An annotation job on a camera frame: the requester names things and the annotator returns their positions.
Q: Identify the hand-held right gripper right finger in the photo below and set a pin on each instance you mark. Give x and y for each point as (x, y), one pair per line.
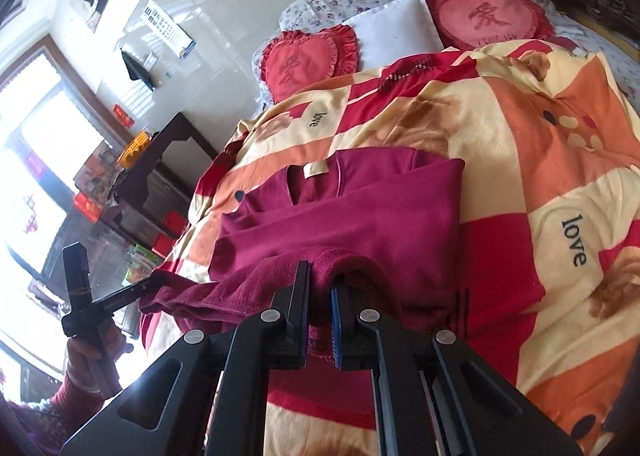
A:
(336, 316)

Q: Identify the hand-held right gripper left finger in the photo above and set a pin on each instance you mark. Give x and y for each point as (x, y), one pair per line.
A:
(303, 296)

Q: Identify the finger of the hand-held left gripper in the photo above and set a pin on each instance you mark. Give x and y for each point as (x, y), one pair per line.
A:
(132, 292)

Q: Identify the maroon fleece shirt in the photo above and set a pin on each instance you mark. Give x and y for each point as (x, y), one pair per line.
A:
(350, 216)

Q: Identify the person's left forearm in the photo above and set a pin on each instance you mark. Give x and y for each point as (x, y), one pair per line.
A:
(60, 411)

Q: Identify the person's left hand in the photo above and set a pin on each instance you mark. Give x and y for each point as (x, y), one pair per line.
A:
(87, 356)

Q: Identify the red box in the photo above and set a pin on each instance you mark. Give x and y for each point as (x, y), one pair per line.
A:
(170, 231)

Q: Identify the dark wooden cabinet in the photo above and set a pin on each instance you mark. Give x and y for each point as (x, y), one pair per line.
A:
(165, 171)

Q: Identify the window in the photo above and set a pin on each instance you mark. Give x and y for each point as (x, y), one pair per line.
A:
(35, 161)

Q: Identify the orange plastic container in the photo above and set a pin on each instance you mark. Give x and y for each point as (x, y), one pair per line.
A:
(134, 150)

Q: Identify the red heart pillow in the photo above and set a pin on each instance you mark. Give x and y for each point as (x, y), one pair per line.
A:
(487, 16)
(300, 63)

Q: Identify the printed checkered fleece blanket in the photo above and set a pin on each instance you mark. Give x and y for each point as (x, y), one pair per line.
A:
(525, 146)

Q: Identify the white pillow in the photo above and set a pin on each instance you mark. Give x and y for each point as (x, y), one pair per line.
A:
(395, 31)

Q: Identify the red wall label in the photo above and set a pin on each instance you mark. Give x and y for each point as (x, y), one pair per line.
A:
(123, 116)

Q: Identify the black cloth on wall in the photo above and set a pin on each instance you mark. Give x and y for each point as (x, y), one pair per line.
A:
(137, 71)

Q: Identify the wall calendar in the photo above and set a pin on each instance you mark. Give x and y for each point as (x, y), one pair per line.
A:
(167, 28)

